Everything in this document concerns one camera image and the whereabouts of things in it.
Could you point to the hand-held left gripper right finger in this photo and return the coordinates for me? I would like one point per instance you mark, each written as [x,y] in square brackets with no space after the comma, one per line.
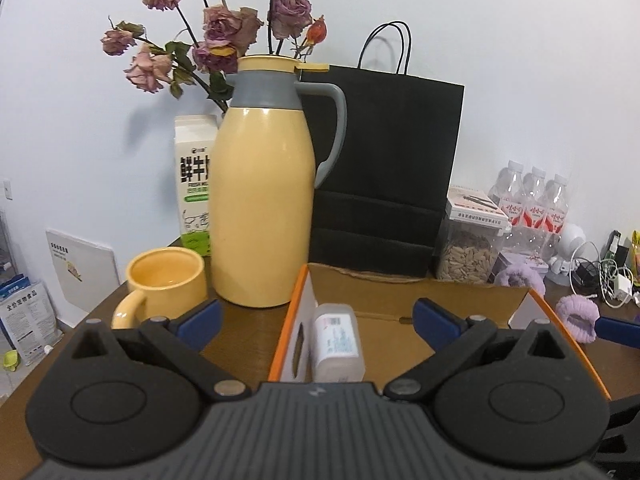
[437,322]

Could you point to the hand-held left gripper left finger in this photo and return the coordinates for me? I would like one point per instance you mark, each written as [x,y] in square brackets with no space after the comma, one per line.
[200,325]

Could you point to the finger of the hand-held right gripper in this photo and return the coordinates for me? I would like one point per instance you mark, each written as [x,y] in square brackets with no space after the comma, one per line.
[620,332]

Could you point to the orange-edged cardboard box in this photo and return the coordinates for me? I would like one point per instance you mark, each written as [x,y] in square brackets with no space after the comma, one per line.
[387,340]

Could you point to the white charger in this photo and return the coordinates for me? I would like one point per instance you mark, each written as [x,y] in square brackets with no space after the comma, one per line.
[623,287]

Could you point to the yellow ceramic mug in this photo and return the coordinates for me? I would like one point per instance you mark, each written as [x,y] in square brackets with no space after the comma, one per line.
[170,290]

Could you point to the black power adapter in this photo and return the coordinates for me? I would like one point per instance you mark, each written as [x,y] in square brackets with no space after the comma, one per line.
[585,271]

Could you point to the clear sunflower seed container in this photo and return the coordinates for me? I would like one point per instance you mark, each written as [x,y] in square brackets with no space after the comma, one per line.
[465,255]

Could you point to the yellow packet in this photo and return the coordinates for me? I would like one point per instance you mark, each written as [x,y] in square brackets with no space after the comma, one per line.
[636,247]

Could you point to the black and green device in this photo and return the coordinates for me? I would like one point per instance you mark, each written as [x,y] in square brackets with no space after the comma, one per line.
[616,246]

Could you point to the white plastic container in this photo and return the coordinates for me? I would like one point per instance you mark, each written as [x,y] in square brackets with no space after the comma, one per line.
[337,340]

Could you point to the small white fan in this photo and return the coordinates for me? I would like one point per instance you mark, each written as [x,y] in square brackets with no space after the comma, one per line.
[567,245]

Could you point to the purple box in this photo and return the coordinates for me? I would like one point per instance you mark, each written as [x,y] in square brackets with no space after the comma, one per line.
[525,261]

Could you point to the white board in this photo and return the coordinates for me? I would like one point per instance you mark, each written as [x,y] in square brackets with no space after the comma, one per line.
[82,275]

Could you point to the clear water bottle red label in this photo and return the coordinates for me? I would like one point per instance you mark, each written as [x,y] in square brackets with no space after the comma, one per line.
[507,195]
[556,210]
[534,200]

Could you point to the yellow thermos jug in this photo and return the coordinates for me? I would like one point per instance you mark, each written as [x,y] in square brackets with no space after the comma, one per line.
[260,200]

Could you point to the white milk carton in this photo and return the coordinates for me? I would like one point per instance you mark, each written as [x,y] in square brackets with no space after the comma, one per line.
[192,185]

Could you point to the black paper bag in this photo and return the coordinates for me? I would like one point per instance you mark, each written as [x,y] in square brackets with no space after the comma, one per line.
[390,160]

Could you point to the white pet food bag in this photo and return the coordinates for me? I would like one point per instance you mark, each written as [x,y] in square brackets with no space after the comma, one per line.
[27,320]

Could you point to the small green object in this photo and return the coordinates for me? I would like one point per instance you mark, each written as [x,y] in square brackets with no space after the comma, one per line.
[12,361]

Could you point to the dried pink rose bouquet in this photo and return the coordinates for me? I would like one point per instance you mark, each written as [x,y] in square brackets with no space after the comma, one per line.
[232,25]

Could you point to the white wall socket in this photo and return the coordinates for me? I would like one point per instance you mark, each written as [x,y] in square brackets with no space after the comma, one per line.
[7,189]

